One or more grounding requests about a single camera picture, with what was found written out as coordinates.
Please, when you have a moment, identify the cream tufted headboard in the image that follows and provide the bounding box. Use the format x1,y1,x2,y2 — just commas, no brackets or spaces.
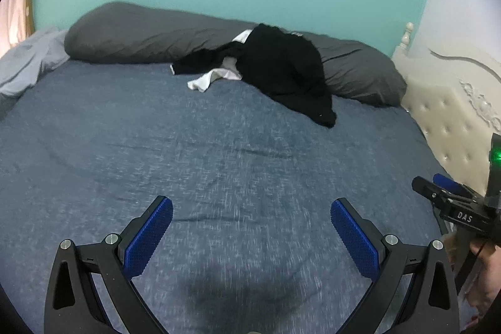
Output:
391,22,500,194

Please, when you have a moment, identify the light grey blanket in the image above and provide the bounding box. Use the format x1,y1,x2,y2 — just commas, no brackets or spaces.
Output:
1,28,70,97

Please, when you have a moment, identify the person's right hand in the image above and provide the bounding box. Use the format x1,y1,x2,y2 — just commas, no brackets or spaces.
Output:
467,240,501,316

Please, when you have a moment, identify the long dark grey pillow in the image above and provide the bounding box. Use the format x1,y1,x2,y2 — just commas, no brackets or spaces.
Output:
64,2,407,106

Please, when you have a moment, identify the black sweater white trim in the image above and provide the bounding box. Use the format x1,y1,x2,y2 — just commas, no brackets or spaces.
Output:
173,24,336,128

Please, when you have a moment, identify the blue heathered bed sheet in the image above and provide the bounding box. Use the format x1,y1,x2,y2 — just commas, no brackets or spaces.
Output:
1,61,442,333

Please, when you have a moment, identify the white garment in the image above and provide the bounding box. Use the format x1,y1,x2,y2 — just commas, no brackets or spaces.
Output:
187,29,253,94

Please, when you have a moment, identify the black tracking camera box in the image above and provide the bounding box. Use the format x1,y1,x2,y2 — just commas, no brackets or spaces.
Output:
485,133,501,209

